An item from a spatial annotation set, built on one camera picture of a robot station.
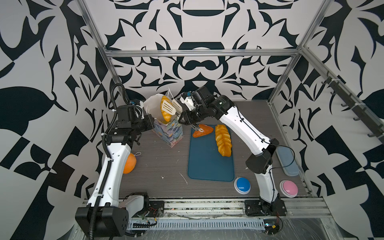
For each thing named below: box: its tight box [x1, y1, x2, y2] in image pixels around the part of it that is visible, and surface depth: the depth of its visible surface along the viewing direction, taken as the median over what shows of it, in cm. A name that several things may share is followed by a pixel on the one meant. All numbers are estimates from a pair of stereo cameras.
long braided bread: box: [215, 124, 232, 157], surface depth 94 cm
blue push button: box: [233, 176, 252, 195], surface depth 81 cm
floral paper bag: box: [143, 93, 184, 148], surface depth 87 cm
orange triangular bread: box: [193, 124, 214, 138], surface depth 101 cm
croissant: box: [160, 95, 173, 122], surface depth 79 cm
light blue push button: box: [276, 146, 300, 177], surface depth 89 cm
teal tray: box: [188, 125, 234, 182], surface depth 93 cm
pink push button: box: [279, 180, 299, 198], surface depth 81 cm
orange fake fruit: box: [123, 152, 137, 174], surface depth 85 cm
